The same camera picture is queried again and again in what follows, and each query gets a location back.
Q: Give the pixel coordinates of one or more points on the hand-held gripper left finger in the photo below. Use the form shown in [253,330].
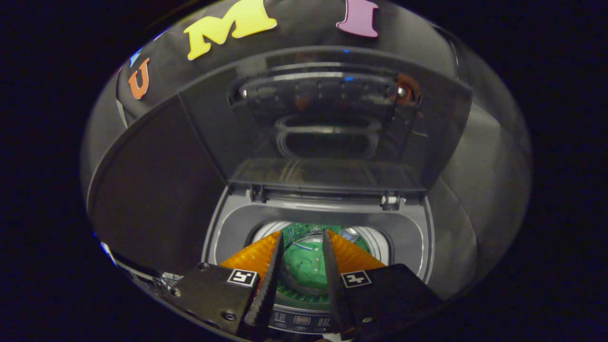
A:
[268,289]

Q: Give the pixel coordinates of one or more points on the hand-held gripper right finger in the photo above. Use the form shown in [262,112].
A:
[332,285]

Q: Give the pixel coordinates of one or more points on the green polo shirt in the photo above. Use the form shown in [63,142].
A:
[304,270]

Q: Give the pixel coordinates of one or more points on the dark washing machine lid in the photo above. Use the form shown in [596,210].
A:
[332,166]

